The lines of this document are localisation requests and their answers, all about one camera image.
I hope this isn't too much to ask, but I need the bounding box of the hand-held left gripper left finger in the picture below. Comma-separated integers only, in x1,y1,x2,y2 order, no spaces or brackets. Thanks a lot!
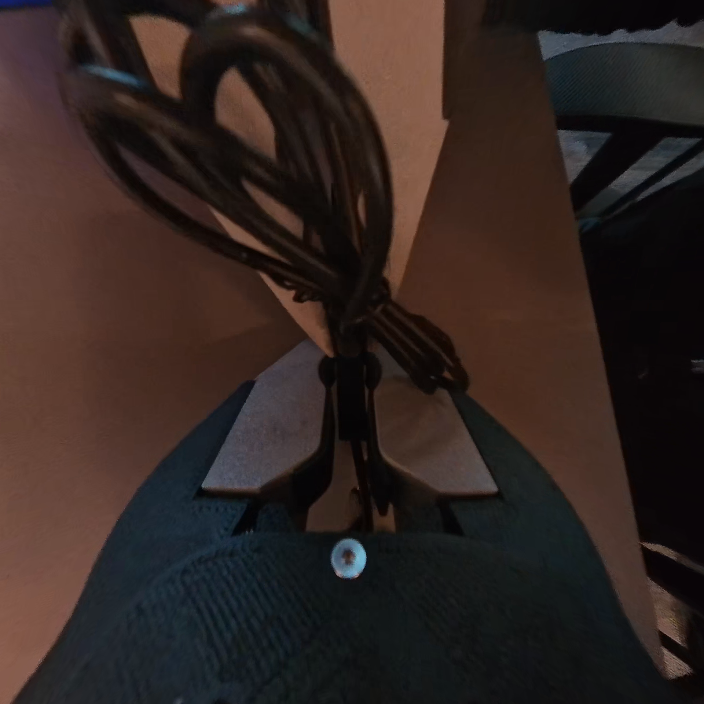
201,340,336,529

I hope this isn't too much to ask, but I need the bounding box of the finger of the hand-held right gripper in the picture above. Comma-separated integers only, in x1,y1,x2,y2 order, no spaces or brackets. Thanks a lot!
129,11,337,355
330,0,447,309

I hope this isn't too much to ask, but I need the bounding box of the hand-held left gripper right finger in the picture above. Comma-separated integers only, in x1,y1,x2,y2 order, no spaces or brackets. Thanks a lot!
366,344,499,518

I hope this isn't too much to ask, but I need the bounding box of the black usb hub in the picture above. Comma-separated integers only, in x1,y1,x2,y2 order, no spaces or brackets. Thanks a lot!
335,355,369,442

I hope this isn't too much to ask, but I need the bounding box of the black usb cable bundle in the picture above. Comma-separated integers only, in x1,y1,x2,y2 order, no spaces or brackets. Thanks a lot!
60,0,471,396

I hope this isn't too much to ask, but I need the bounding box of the black office chair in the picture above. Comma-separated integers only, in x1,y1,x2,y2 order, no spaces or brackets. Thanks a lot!
542,41,704,221

